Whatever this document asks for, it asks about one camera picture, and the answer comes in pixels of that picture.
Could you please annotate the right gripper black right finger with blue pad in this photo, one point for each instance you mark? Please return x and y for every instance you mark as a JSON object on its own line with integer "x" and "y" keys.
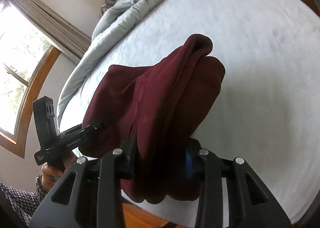
{"x": 250, "y": 202}

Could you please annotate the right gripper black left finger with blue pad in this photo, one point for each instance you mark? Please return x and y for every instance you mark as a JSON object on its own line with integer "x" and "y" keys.
{"x": 89, "y": 194}

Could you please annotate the maroon pants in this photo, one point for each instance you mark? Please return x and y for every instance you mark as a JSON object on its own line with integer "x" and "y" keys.
{"x": 161, "y": 106}

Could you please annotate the checkered sleeve forearm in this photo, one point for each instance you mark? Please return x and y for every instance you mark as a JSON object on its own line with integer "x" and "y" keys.
{"x": 25, "y": 203}

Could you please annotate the person's left hand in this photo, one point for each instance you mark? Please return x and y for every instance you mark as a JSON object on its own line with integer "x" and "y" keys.
{"x": 49, "y": 173}

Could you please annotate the white fleece bed sheet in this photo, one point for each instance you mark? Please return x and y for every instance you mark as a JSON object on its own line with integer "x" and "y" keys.
{"x": 268, "y": 109}

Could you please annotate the beige curtain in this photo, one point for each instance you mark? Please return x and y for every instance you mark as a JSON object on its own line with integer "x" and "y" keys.
{"x": 61, "y": 34}

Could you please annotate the patterned pillow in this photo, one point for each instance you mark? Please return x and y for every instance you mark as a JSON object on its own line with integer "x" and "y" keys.
{"x": 106, "y": 5}

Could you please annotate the grey quilted duvet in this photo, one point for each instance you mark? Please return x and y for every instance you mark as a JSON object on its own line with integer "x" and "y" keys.
{"x": 113, "y": 26}

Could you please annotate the wooden window frame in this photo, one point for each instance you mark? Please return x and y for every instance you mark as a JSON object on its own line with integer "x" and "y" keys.
{"x": 16, "y": 141}

